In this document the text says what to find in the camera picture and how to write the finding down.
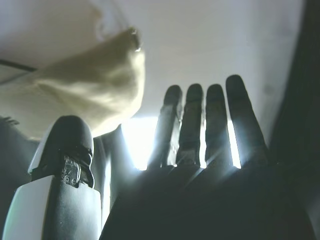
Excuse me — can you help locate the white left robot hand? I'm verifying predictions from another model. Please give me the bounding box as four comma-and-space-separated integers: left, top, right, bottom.
4, 74, 311, 240

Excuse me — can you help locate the tan baseball cap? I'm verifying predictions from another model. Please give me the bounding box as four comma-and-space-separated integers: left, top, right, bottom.
0, 26, 146, 141

